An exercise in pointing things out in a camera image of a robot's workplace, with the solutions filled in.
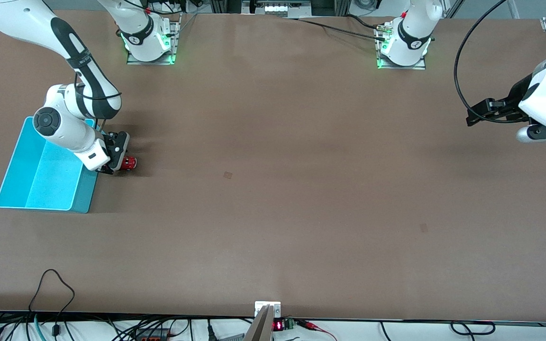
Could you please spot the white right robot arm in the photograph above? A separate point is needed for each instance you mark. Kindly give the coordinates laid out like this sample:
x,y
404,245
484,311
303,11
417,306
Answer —
x,y
64,137

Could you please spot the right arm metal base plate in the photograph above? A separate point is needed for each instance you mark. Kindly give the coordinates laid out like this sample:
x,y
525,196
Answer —
x,y
174,42

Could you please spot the red LED display module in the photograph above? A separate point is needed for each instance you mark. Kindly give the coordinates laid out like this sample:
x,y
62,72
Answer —
x,y
280,325

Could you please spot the small brown tape patch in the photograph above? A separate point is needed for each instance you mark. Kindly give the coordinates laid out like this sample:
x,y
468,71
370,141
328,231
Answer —
x,y
228,175

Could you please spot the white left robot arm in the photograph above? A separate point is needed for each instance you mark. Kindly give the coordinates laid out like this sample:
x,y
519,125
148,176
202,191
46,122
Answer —
x,y
410,28

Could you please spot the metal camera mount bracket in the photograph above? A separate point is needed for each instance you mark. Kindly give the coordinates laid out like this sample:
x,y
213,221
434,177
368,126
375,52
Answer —
x,y
264,327

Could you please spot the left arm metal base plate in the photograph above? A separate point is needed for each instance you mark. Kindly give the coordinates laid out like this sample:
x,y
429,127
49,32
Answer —
x,y
382,64

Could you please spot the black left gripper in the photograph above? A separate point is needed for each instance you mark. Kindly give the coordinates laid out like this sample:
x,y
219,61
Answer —
x,y
519,97

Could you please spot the red beetle toy car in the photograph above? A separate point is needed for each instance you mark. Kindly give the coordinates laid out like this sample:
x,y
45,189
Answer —
x,y
130,163

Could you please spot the blue plastic box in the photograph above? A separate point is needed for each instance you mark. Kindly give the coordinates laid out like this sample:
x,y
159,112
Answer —
x,y
40,184

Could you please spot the lit equipment box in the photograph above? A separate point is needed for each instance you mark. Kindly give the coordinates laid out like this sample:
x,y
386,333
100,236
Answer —
x,y
277,6

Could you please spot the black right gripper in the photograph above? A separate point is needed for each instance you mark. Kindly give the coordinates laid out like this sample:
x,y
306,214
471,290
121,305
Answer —
x,y
112,143

